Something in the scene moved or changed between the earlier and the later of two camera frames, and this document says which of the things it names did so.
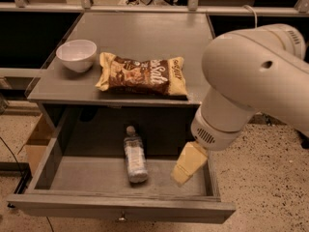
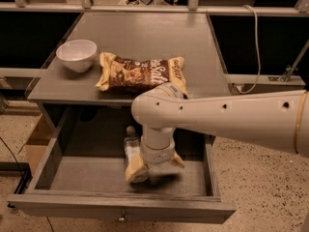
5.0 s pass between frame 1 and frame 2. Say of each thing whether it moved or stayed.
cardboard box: stayed
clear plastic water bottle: stayed
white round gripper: moved
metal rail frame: stayed
